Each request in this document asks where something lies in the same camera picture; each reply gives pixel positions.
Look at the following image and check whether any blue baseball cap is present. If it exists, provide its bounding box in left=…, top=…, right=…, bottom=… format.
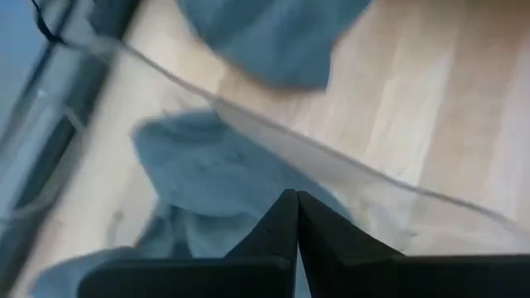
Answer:
left=176, top=0, right=373, bottom=93
left=31, top=109, right=357, bottom=298

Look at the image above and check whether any black metal table frame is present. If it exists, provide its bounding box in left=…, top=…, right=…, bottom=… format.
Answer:
left=0, top=0, right=142, bottom=291

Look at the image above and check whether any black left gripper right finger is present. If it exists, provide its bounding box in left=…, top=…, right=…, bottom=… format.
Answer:
left=297, top=190, right=530, bottom=298

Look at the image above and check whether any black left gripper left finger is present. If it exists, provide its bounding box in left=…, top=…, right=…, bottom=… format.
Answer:
left=77, top=189, right=300, bottom=298

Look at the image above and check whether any clear plastic bin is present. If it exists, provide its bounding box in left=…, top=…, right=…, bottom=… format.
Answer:
left=0, top=36, right=530, bottom=298

